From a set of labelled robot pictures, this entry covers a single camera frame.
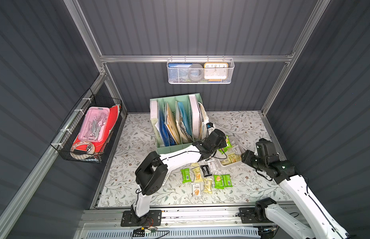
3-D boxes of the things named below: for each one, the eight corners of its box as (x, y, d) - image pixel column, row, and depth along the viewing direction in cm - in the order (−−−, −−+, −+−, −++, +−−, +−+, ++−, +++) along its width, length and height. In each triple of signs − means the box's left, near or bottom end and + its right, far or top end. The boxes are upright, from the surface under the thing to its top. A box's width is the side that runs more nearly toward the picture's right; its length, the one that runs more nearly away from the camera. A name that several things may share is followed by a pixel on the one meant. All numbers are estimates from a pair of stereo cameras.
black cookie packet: (203, 177, 88) (203, 176, 87) (200, 166, 93) (200, 165, 91) (211, 175, 89) (211, 174, 87) (208, 165, 93) (208, 164, 92)
